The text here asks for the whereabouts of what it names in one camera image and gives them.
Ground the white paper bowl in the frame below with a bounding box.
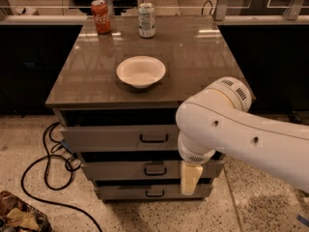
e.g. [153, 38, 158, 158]
[116, 56, 166, 89]

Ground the white green soda can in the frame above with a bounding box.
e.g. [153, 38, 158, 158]
[138, 2, 155, 38]

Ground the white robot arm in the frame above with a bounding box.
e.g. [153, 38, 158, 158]
[176, 77, 309, 192]

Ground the basket with cloths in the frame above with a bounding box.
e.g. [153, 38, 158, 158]
[0, 190, 52, 232]

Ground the grey top drawer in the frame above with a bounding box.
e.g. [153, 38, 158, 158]
[61, 125, 179, 152]

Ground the grey middle drawer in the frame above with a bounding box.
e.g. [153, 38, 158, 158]
[80, 159, 225, 181]

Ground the grey drawer cabinet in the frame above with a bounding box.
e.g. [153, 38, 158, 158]
[46, 15, 243, 188]

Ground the black floor cable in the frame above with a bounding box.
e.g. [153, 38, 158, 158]
[20, 122, 103, 232]

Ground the grey bottom drawer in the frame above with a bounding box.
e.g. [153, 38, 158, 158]
[95, 184, 212, 201]

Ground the grey drawer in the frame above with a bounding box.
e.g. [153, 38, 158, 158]
[80, 159, 225, 181]
[61, 125, 179, 152]
[95, 184, 212, 201]

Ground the red cola can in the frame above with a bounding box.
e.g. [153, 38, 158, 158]
[91, 0, 111, 34]

